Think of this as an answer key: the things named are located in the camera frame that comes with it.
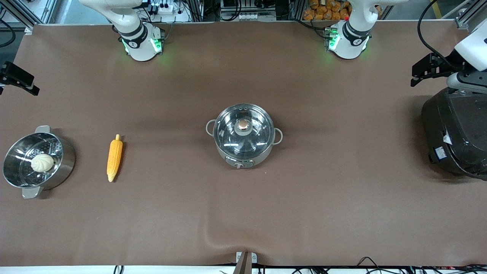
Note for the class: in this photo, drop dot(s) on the bag of orange fruit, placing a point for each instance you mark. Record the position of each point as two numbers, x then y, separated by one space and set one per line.
327 10

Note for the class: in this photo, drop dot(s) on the silver electric cooking pot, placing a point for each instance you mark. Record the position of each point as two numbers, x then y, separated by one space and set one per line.
243 163

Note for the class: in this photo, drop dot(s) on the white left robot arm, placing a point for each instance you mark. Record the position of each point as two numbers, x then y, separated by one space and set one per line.
348 42

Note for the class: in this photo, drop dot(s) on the yellow corn cob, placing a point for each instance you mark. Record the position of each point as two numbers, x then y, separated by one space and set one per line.
114 158

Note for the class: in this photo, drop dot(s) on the brown table mat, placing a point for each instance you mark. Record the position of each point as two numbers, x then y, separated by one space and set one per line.
243 213

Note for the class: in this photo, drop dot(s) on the stainless steel steamer pot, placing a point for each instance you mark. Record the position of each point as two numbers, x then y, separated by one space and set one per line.
64 160

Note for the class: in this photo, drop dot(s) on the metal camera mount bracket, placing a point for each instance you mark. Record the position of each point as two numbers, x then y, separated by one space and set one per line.
246 260

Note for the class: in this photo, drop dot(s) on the bare aluminium frame profile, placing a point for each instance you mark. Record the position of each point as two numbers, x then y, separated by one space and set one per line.
470 15

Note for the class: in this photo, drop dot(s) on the black rice cooker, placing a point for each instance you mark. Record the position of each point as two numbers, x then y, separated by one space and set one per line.
456 133

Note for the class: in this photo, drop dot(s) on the aluminium frame with panel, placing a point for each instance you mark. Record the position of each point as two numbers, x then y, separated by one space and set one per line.
26 11

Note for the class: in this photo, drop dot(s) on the glass pot lid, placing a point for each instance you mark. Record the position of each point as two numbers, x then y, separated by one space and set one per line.
243 133

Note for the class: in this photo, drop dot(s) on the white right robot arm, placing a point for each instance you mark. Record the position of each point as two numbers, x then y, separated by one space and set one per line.
139 42

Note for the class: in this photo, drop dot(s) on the white power strip with plugs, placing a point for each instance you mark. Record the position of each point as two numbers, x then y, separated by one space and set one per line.
164 7

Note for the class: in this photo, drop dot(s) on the white steamed bun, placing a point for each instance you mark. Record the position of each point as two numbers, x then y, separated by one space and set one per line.
42 163

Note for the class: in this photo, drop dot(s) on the long white power strip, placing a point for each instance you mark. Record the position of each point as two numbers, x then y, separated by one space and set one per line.
250 16

